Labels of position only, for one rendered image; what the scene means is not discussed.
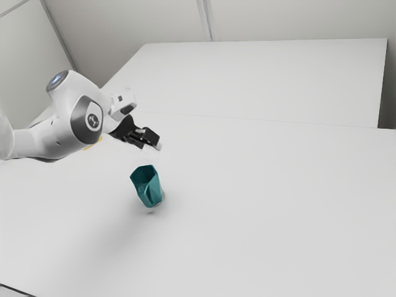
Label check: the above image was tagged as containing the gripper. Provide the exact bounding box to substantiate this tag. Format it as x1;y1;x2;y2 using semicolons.
108;113;163;152

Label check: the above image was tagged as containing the teal faceted mug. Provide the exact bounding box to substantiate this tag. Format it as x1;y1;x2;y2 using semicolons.
129;165;164;208

